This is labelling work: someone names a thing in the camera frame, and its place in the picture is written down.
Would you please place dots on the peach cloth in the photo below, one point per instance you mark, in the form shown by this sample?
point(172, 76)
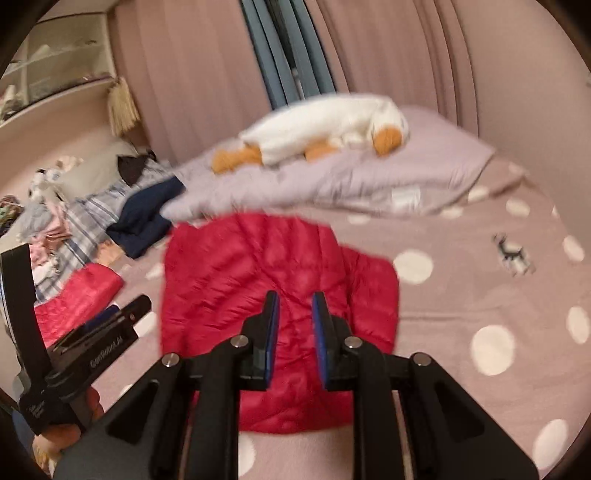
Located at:
point(111, 254)

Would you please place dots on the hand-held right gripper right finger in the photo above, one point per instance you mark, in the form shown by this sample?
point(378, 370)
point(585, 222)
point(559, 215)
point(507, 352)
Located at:
point(321, 337)

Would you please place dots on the blue curtain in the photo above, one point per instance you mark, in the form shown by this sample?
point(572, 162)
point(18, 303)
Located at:
point(286, 50)

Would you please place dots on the black and white plush toy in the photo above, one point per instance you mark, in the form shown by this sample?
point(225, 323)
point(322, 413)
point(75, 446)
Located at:
point(44, 184)

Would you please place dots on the plaid blanket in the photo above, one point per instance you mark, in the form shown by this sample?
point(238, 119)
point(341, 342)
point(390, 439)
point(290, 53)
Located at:
point(87, 217)

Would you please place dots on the white knit cloth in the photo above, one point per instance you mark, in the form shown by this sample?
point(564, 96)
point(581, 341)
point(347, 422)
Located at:
point(46, 274)

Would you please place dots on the person's left hand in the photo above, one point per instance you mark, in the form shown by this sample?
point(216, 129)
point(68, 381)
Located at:
point(90, 406)

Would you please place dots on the folded red puffer jacket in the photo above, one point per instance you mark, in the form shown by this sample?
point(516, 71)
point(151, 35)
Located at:
point(78, 295)

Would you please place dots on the white goose plush toy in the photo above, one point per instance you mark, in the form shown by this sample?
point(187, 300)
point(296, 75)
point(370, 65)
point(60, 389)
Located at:
point(314, 124)

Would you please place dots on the grey duvet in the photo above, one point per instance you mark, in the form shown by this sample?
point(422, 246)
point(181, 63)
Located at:
point(323, 184)

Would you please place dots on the black garment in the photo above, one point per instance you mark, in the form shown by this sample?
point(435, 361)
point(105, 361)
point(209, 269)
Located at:
point(131, 168)

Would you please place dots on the navy blue garment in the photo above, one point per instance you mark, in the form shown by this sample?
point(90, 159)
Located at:
point(138, 221)

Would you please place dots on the beige pillow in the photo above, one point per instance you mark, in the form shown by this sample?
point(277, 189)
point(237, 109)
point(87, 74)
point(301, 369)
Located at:
point(92, 170)

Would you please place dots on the white wall shelf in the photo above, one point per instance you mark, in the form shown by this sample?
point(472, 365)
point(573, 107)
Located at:
point(60, 64)

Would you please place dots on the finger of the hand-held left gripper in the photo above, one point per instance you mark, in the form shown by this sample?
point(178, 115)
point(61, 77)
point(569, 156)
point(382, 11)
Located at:
point(111, 325)
point(100, 317)

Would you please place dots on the pink garment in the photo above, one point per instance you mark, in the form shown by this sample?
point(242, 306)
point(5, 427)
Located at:
point(51, 236)

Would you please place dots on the green crochet item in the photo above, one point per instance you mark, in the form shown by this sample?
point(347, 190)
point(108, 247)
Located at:
point(10, 217)

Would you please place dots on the wide pink curtain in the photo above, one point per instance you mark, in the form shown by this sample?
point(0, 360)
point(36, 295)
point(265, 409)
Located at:
point(198, 78)

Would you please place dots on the grey garment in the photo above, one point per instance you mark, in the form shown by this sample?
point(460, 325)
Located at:
point(44, 217)

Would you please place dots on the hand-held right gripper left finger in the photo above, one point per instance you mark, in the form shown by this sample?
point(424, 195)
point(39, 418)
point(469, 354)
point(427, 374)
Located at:
point(272, 332)

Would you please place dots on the pale pink plush toy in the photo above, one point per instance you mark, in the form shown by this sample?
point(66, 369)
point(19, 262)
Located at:
point(69, 163)

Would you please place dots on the red puffer jacket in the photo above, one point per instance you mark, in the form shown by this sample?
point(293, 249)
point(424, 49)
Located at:
point(78, 295)
point(277, 258)

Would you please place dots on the hanging straw fringe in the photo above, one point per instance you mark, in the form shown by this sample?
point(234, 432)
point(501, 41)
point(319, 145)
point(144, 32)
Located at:
point(122, 108)

